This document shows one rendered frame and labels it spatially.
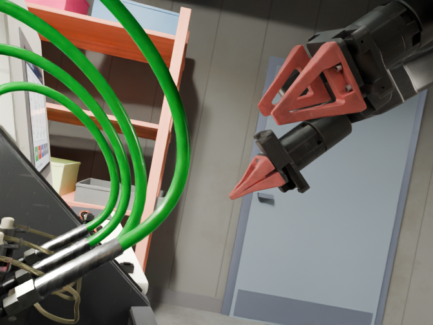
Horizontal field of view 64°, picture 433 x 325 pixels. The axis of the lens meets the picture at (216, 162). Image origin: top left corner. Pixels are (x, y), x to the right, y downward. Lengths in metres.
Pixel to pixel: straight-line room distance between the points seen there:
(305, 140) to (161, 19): 2.01
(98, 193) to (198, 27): 1.59
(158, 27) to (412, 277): 2.83
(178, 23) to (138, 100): 0.87
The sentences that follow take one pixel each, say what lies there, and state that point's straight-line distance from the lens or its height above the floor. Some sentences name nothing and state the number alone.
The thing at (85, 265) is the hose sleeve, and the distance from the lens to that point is 0.35.
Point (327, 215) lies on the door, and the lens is 3.03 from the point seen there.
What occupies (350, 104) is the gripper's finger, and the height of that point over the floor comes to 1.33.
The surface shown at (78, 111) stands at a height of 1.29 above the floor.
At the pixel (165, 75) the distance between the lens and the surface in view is 0.35.
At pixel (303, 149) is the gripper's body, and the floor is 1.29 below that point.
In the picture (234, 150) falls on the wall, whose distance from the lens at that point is 2.88.
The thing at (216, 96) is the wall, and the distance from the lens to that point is 2.91.
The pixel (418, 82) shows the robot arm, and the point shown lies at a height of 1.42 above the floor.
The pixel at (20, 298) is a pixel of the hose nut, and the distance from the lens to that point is 0.36.
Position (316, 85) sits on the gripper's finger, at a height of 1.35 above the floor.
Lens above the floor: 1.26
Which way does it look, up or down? 1 degrees down
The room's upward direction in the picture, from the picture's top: 11 degrees clockwise
